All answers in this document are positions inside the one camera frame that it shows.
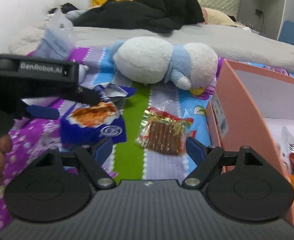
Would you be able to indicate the grey duvet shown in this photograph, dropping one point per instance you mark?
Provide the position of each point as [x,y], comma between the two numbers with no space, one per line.
[237,42]

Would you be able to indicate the colourful floral bedsheet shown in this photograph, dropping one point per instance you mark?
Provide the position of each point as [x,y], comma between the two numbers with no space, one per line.
[129,120]

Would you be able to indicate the blue snack packet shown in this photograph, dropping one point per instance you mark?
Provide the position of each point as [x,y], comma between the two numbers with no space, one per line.
[91,130]

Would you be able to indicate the black jacket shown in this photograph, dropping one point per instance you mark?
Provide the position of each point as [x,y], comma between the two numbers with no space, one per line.
[149,10]

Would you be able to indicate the beige pillow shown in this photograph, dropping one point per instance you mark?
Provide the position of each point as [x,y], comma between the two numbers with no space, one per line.
[217,16]

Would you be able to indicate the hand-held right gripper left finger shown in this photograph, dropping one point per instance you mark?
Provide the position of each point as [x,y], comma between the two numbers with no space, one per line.
[103,148]

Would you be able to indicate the light blue cloth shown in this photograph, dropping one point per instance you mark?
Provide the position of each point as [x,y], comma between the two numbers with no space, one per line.
[74,15]

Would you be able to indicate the black wall socket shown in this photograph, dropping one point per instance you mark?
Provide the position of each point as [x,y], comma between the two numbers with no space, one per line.
[258,12]

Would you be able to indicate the clear plastic bag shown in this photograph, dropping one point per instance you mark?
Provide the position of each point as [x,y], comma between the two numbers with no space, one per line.
[56,37]

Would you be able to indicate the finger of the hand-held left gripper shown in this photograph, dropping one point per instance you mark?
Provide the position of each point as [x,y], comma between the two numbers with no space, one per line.
[89,98]
[44,112]

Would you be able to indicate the white spray can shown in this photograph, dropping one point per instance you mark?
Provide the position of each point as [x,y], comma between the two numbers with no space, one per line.
[83,72]

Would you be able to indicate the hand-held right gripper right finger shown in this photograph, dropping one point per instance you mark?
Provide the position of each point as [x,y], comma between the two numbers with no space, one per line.
[194,148]

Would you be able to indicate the pink cardboard box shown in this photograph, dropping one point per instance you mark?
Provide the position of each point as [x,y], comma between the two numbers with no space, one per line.
[237,130]

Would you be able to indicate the white and blue plush toy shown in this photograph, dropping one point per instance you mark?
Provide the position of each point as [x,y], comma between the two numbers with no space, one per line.
[147,60]

